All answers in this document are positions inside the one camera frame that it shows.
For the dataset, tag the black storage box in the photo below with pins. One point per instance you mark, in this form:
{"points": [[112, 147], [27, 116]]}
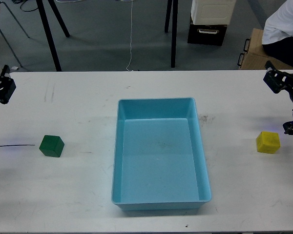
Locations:
{"points": [[207, 34]]}

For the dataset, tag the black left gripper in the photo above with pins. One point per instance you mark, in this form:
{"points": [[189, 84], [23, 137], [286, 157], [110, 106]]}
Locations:
{"points": [[7, 85]]}

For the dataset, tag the green cube block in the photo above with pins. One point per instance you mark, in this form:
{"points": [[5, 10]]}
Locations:
{"points": [[51, 146]]}

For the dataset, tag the black right table legs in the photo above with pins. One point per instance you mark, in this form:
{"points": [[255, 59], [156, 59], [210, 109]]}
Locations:
{"points": [[172, 14]]}

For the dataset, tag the light blue plastic bin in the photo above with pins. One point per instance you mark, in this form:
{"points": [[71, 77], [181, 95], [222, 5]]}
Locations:
{"points": [[159, 159]]}

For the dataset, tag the seated person white shirt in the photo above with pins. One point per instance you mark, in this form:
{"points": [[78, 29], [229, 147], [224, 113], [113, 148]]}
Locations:
{"points": [[277, 39]]}

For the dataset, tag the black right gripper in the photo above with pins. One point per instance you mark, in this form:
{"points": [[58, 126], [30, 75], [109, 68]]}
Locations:
{"points": [[277, 80]]}

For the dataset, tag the cardboard box with handles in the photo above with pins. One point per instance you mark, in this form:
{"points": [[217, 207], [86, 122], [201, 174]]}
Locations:
{"points": [[254, 57]]}

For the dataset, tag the white plastic storage box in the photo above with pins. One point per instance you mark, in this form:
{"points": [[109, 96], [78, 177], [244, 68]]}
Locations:
{"points": [[212, 12]]}

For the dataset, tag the black left table legs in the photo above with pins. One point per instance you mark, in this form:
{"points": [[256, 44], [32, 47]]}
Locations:
{"points": [[48, 32]]}

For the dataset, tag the black table legs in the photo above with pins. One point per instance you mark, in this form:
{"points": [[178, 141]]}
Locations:
{"points": [[172, 14], [48, 32]]}

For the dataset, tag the yellow cube block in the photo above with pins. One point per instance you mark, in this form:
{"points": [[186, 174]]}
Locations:
{"points": [[268, 142]]}

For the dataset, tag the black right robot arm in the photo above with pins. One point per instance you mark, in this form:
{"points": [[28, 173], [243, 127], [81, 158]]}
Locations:
{"points": [[288, 126]]}

